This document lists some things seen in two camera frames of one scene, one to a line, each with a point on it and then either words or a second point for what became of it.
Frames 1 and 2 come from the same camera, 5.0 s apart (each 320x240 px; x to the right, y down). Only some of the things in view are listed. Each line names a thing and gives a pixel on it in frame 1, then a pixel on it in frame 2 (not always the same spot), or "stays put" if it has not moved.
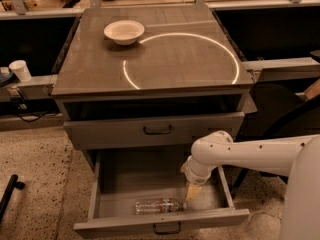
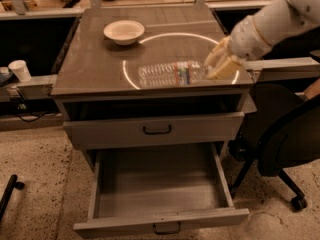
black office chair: [282, 111] stays put
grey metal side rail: [262, 70] stays put
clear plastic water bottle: [159, 206] → [173, 74]
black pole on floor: [9, 192] stays put
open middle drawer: [121, 178] stays put
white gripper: [194, 177] → [244, 40]
